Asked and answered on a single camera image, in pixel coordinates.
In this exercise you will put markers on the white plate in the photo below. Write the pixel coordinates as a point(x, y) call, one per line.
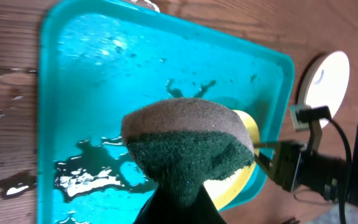
point(325, 81)

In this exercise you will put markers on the teal plastic tray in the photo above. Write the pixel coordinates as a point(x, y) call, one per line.
point(101, 60)

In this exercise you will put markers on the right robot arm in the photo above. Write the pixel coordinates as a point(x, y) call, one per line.
point(350, 193)

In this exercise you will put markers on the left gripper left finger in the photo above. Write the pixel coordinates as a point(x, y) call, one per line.
point(158, 209)

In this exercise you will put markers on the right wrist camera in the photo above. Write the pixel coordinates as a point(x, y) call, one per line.
point(303, 115)

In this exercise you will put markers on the dark green sponge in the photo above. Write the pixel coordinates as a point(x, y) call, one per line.
point(182, 142)

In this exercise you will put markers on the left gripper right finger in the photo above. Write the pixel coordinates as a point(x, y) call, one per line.
point(203, 210)

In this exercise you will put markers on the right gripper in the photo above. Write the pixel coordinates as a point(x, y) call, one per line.
point(293, 165)

